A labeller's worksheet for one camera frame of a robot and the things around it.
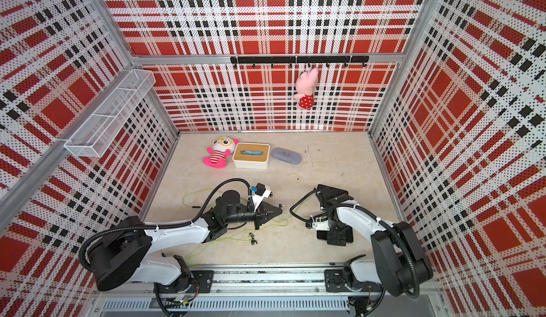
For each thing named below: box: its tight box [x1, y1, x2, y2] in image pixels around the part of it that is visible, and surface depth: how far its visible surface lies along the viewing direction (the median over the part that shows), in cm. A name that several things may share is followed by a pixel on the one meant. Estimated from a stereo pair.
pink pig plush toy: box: [293, 67, 320, 111], surface depth 95 cm
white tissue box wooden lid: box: [232, 142, 271, 163], surface depth 110 cm
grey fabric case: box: [271, 147, 303, 165], surface depth 110 cm
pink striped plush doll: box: [201, 136, 240, 170], surface depth 107 cm
